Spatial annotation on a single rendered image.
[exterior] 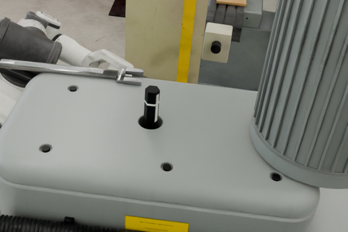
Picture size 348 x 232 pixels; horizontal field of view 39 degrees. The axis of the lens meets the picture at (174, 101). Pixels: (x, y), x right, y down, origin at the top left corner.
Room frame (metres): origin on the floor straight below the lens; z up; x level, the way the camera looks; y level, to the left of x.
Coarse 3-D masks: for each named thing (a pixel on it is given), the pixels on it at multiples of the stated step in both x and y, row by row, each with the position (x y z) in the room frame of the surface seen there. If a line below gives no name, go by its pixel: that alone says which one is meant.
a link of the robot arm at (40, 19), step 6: (30, 12) 1.22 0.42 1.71; (36, 12) 1.25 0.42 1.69; (42, 12) 1.27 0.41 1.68; (24, 18) 1.22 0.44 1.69; (30, 18) 1.19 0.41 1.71; (36, 18) 1.20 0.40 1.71; (42, 18) 1.23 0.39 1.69; (48, 18) 1.23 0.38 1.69; (54, 18) 1.28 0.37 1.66; (24, 24) 1.11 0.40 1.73; (30, 24) 1.10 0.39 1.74; (36, 24) 1.14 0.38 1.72; (42, 24) 1.19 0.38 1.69; (48, 24) 1.22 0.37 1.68; (54, 24) 1.23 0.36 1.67; (60, 24) 1.25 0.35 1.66; (42, 30) 1.10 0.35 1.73
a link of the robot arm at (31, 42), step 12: (12, 24) 0.98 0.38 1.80; (12, 36) 0.95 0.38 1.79; (24, 36) 0.97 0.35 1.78; (36, 36) 0.99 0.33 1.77; (0, 48) 0.93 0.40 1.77; (12, 48) 0.94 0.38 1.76; (24, 48) 0.95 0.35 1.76; (36, 48) 0.96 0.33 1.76; (48, 48) 0.97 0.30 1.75; (24, 60) 0.94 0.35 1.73; (36, 60) 0.94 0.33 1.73; (36, 72) 0.95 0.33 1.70
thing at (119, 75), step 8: (0, 64) 0.68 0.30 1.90; (8, 64) 0.68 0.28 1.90; (16, 64) 0.68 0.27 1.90; (24, 64) 0.68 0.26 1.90; (32, 64) 0.69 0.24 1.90; (40, 64) 0.69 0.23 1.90; (48, 64) 0.69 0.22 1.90; (56, 64) 0.69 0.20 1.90; (56, 72) 0.68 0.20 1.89; (64, 72) 0.68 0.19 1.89; (72, 72) 0.68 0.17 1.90; (80, 72) 0.68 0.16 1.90; (88, 72) 0.68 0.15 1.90; (96, 72) 0.68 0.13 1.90; (104, 72) 0.68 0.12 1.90; (112, 72) 0.68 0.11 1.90; (120, 72) 0.69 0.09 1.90; (128, 72) 0.69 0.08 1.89; (136, 72) 0.69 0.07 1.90; (120, 80) 0.67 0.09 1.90; (128, 80) 0.67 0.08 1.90; (136, 80) 0.67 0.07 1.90
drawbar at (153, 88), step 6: (150, 90) 0.57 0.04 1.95; (156, 90) 0.57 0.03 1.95; (144, 96) 0.57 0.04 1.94; (150, 96) 0.57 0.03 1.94; (144, 102) 0.57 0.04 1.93; (150, 102) 0.57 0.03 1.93; (144, 108) 0.57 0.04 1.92; (150, 108) 0.57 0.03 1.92; (144, 114) 0.57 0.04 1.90; (150, 114) 0.57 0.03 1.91; (144, 120) 0.57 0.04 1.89; (150, 120) 0.57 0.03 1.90; (144, 126) 0.57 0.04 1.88; (150, 126) 0.57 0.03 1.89; (156, 126) 0.57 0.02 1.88
